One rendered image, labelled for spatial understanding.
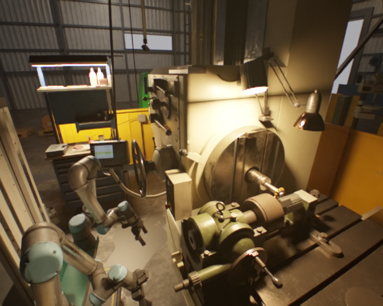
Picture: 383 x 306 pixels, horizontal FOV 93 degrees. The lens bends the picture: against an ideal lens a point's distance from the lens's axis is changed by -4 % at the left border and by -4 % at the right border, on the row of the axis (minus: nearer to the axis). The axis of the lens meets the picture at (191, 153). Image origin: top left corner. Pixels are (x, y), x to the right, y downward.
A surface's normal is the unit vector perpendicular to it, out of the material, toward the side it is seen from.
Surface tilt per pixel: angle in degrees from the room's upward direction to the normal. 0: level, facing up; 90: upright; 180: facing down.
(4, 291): 0
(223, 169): 90
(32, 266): 82
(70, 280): 0
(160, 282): 0
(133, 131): 90
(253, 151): 90
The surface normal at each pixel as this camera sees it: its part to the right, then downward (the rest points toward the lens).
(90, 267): 0.83, 0.10
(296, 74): 0.41, 0.36
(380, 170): -0.91, 0.16
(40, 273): 0.63, 0.18
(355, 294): 0.00, -0.92
